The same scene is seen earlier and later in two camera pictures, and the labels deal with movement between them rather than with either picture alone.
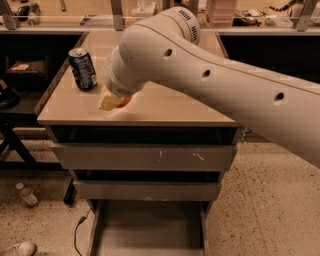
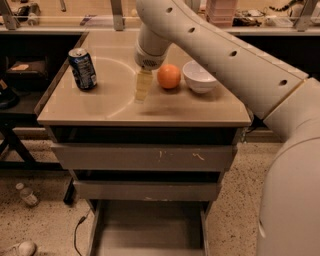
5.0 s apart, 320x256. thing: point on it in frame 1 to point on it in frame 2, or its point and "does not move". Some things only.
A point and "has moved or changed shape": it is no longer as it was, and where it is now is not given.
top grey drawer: x=143 y=156 does not move
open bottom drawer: x=149 y=228 does not move
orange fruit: x=124 y=102 has moved or changed shape
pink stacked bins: x=220 y=13 does not move
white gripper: x=122 y=89 to x=149 y=60
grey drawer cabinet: x=148 y=165 does not move
